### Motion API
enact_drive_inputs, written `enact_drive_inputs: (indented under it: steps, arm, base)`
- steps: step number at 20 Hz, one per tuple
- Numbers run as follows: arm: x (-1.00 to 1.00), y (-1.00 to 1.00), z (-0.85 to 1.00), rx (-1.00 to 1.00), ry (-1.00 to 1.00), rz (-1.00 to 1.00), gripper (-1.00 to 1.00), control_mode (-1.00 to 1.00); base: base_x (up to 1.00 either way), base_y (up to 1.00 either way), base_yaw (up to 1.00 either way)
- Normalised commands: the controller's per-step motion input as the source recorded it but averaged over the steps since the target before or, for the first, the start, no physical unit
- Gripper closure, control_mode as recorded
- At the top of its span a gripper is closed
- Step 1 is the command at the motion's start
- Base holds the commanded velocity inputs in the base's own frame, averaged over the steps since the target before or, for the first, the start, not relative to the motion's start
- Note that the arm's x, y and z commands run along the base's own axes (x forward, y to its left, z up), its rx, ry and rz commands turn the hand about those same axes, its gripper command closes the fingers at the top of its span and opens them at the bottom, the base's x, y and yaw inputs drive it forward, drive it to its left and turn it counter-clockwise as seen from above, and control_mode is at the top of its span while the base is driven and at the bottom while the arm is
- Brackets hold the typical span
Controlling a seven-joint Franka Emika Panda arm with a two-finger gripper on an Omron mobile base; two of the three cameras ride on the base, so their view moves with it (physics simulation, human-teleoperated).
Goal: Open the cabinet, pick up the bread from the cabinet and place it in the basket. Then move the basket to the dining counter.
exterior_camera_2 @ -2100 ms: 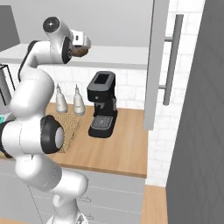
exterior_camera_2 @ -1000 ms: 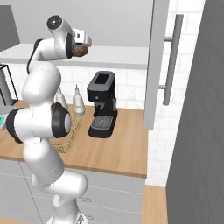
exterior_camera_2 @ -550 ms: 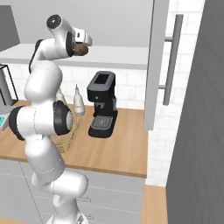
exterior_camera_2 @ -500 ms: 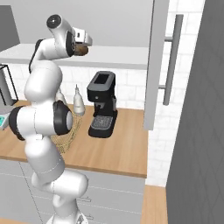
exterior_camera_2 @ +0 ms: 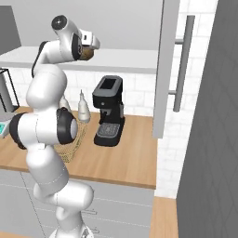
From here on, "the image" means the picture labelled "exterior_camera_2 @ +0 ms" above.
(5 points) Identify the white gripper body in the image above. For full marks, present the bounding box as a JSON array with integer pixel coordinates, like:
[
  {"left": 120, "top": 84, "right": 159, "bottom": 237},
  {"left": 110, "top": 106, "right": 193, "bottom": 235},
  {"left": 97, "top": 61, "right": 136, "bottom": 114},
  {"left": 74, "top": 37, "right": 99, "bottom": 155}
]
[{"left": 83, "top": 31, "right": 101, "bottom": 50}]

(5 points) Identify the brown bread loaf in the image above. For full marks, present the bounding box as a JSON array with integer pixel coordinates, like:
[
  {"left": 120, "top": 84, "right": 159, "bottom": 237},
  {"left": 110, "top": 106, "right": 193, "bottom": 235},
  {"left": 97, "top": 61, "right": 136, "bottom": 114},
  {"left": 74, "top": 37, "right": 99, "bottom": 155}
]
[{"left": 79, "top": 46, "right": 95, "bottom": 61}]

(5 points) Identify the dark grey cabinet door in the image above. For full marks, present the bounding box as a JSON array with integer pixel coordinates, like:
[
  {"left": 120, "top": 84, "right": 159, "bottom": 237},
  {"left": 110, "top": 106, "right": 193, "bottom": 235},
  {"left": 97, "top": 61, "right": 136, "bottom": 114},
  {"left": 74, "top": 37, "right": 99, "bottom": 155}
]
[{"left": 0, "top": 5, "right": 22, "bottom": 57}]

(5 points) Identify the grey tall cabinet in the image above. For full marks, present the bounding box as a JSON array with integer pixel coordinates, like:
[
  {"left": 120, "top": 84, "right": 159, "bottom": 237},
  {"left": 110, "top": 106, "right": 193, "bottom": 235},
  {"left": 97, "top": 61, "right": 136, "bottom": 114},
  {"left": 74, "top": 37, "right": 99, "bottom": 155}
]
[{"left": 176, "top": 0, "right": 238, "bottom": 238}]

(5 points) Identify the black coffee machine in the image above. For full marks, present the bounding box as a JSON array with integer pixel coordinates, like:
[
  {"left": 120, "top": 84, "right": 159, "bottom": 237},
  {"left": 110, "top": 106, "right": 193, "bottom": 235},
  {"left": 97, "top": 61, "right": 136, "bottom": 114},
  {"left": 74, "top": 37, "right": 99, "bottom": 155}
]
[{"left": 92, "top": 74, "right": 126, "bottom": 148}]

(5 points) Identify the white squeeze bottle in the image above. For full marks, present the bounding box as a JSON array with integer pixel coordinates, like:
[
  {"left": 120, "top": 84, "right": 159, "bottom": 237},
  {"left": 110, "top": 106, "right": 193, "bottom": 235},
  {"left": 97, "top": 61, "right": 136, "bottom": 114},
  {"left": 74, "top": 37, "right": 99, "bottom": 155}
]
[{"left": 76, "top": 89, "right": 92, "bottom": 125}]

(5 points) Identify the grey drawer front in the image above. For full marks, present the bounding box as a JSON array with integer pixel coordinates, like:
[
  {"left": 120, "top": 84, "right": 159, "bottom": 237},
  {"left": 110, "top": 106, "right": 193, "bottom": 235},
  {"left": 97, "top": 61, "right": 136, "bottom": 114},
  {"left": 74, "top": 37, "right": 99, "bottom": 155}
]
[
  {"left": 34, "top": 206, "right": 153, "bottom": 238},
  {"left": 25, "top": 185, "right": 155, "bottom": 225},
  {"left": 20, "top": 171, "right": 156, "bottom": 207}
]

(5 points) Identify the grey base cupboard door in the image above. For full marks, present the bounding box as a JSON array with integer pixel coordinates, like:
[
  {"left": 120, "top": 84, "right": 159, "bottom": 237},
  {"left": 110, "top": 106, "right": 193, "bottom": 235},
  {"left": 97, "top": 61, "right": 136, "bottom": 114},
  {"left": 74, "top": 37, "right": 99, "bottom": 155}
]
[{"left": 0, "top": 168, "right": 45, "bottom": 238}]

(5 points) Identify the grey wall cabinet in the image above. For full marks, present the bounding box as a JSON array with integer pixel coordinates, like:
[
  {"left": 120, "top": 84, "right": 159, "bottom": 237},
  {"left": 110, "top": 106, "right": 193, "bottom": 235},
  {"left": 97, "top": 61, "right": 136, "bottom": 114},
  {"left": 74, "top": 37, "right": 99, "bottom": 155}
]
[{"left": 0, "top": 0, "right": 165, "bottom": 75}]

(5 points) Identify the grey bar door handle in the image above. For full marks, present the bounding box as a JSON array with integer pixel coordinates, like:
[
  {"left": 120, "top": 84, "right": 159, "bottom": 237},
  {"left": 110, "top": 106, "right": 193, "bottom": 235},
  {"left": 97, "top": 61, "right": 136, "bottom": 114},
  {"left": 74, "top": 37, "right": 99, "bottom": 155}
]
[{"left": 167, "top": 15, "right": 196, "bottom": 113}]

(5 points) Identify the black wire stand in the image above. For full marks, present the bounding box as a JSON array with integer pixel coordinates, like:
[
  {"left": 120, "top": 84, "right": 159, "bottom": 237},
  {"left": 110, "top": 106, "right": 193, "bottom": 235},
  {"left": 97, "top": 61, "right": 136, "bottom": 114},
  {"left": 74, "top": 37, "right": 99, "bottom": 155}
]
[{"left": 0, "top": 67, "right": 20, "bottom": 113}]

